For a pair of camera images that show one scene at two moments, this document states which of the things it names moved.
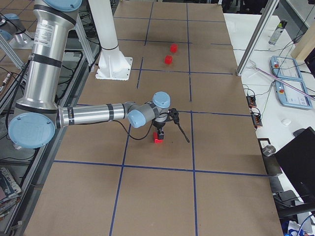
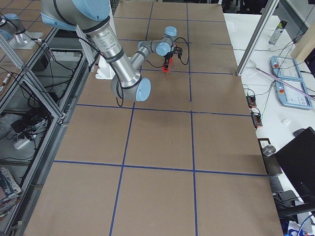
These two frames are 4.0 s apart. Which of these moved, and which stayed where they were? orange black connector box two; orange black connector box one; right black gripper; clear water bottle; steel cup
Moved: right black gripper
Stayed: orange black connector box one; orange black connector box two; clear water bottle; steel cup
